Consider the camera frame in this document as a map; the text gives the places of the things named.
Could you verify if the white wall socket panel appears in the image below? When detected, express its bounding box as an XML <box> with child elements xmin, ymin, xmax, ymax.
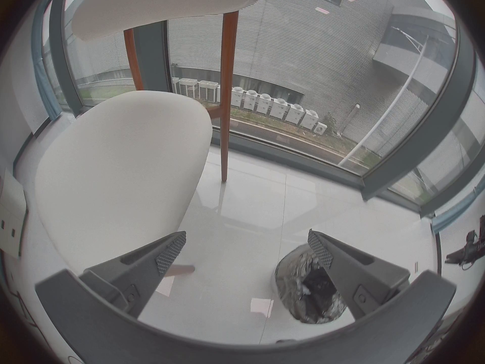
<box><xmin>0</xmin><ymin>168</ymin><xmax>29</xmax><ymax>258</ymax></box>

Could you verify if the white chair with wooden legs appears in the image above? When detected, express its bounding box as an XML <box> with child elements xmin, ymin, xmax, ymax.
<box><xmin>34</xmin><ymin>0</ymin><xmax>280</xmax><ymax>280</ymax></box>

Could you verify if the window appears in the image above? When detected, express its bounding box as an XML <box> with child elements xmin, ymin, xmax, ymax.
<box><xmin>49</xmin><ymin>0</ymin><xmax>485</xmax><ymax>219</ymax></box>

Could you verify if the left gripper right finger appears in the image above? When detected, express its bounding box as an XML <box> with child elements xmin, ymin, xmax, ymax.
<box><xmin>307</xmin><ymin>229</ymin><xmax>412</xmax><ymax>322</ymax></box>

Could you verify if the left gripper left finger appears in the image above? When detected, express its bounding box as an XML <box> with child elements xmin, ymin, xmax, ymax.
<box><xmin>79</xmin><ymin>231</ymin><xmax>187</xmax><ymax>317</ymax></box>

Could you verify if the white trash bin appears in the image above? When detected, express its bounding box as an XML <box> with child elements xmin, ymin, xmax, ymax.
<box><xmin>273</xmin><ymin>243</ymin><xmax>348</xmax><ymax>325</ymax></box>

